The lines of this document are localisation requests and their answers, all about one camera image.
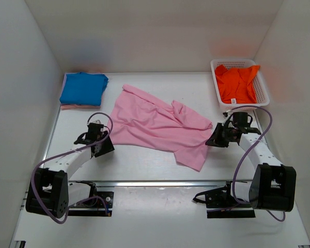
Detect aluminium table rail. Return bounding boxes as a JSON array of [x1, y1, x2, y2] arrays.
[[36, 179, 282, 188]]

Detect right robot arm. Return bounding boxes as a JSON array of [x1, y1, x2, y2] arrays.
[[193, 111, 297, 212]]

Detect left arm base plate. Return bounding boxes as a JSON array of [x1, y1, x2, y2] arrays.
[[68, 187, 114, 217]]

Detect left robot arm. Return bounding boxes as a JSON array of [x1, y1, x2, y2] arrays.
[[25, 122, 114, 222]]

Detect orange t shirt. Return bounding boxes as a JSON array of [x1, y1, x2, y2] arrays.
[[214, 65, 260, 104]]

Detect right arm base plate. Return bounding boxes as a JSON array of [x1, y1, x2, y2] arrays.
[[192, 181, 256, 219]]

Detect folded blue t shirt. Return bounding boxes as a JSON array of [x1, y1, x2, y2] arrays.
[[59, 72, 109, 106]]

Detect pink t shirt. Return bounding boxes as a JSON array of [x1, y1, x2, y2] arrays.
[[110, 84, 213, 171]]

